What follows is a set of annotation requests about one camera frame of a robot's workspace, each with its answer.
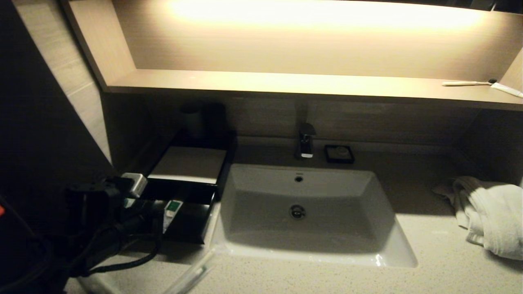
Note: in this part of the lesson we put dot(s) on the white toothbrush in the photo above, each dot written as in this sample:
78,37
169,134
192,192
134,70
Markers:
461,83

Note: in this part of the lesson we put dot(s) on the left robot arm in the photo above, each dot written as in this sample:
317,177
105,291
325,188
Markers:
88,204

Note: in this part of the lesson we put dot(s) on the white toothpaste tube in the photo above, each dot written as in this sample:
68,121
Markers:
508,90

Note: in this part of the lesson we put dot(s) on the chrome faucet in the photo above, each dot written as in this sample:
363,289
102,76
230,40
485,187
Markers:
305,141

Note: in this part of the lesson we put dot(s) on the white green toiletry packet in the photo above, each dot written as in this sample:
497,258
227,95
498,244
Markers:
171,212

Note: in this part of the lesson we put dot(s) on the clear wrapped toiletry packet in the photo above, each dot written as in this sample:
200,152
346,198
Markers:
192,273

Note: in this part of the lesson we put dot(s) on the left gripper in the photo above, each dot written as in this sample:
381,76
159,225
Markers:
141,214

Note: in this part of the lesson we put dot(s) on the white towel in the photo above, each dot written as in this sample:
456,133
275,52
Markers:
490,220

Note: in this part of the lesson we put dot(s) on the chrome sink drain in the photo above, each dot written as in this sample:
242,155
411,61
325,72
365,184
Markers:
297,212

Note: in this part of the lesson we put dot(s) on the white ceramic sink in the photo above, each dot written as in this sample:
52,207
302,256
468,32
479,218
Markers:
253,228

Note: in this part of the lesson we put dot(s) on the black soap dish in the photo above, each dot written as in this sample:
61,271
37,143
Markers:
328,158

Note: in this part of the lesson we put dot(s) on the black amenity box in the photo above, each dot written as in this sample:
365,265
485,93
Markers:
192,220

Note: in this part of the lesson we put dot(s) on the wooden wall shelf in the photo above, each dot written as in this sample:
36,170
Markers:
286,83

